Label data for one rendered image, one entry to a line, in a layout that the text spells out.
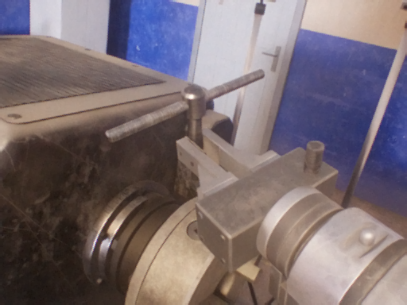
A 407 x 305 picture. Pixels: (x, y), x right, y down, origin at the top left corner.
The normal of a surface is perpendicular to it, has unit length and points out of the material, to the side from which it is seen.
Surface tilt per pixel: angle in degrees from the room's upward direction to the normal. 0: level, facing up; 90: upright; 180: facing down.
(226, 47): 90
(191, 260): 40
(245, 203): 18
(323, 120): 90
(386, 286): 45
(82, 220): 90
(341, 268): 54
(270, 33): 90
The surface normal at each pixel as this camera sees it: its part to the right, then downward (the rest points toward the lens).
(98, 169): 0.81, 0.36
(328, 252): -0.50, -0.45
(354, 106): -0.55, 0.25
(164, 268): -0.33, -0.37
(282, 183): -0.05, -0.79
